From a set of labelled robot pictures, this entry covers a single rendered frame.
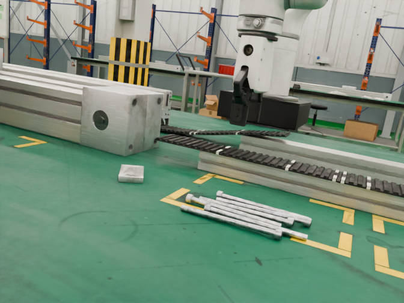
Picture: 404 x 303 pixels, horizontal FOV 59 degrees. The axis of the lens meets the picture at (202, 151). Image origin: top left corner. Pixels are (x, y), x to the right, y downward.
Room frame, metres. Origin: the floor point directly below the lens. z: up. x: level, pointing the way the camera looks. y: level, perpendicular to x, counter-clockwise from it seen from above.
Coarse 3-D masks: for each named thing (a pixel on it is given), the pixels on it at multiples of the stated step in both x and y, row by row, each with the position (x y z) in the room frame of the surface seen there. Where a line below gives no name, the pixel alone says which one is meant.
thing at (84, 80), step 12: (12, 72) 0.90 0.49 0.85; (24, 72) 0.88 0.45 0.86; (36, 72) 0.87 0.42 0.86; (48, 72) 0.95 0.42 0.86; (60, 72) 0.96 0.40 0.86; (84, 84) 0.81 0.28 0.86; (96, 84) 0.80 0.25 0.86; (108, 84) 0.79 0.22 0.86; (120, 84) 0.86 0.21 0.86; (132, 84) 0.87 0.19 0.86; (168, 96) 0.82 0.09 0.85; (168, 108) 0.83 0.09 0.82; (168, 120) 0.83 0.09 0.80
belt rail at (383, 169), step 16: (240, 144) 0.69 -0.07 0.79; (256, 144) 0.68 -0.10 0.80; (272, 144) 0.67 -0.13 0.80; (288, 144) 0.65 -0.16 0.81; (304, 144) 0.67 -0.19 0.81; (304, 160) 0.64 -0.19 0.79; (320, 160) 0.64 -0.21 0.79; (336, 160) 0.62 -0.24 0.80; (352, 160) 0.61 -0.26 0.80; (368, 160) 0.60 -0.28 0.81; (384, 160) 0.62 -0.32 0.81; (368, 176) 0.60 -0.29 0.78; (384, 176) 0.59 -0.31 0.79; (400, 176) 0.59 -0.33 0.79
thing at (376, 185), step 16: (176, 144) 0.53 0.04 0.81; (192, 144) 0.53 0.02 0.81; (208, 144) 0.54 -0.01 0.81; (256, 160) 0.49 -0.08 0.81; (272, 160) 0.50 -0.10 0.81; (288, 160) 0.50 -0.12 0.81; (320, 176) 0.45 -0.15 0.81; (336, 176) 0.45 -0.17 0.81; (352, 176) 0.46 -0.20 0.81; (384, 192) 0.41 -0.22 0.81; (400, 192) 0.42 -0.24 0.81
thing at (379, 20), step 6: (378, 18) 7.24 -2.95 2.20; (378, 24) 6.69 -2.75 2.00; (378, 30) 7.22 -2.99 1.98; (372, 42) 7.24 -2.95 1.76; (372, 48) 6.68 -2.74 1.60; (390, 48) 7.17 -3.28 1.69; (372, 54) 6.69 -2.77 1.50; (372, 60) 7.21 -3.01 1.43; (366, 66) 7.25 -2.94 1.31; (366, 72) 7.24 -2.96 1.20; (366, 78) 6.68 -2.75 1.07; (366, 84) 7.21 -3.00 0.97; (360, 90) 7.25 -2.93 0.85; (360, 108) 6.67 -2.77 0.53; (366, 108) 7.22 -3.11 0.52
